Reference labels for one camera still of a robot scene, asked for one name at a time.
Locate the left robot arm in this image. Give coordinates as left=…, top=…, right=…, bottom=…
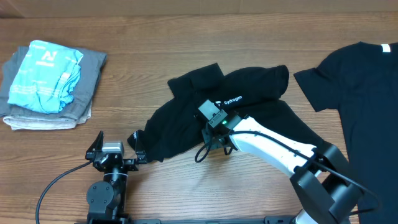
left=85, top=131, right=147, bottom=224

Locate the black t-shirt white label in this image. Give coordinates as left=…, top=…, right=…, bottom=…
left=294, top=42, right=397, bottom=223

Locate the folded grey garment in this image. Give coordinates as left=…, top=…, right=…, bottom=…
left=1, top=46, right=107, bottom=120

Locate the folded beige garment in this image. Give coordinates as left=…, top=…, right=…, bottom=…
left=2, top=102, right=92, bottom=131

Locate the black polo shirt Sydrogen logo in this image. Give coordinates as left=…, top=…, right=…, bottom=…
left=127, top=63, right=324, bottom=162

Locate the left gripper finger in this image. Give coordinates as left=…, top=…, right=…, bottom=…
left=86, top=131, right=104, bottom=161
left=135, top=130, right=147, bottom=164

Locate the folded light blue shirt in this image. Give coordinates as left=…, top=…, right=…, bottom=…
left=7, top=40, right=84, bottom=114

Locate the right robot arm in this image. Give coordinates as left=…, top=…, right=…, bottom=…
left=206, top=114, right=364, bottom=223

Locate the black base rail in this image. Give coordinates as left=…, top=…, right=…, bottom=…
left=75, top=215, right=294, bottom=224

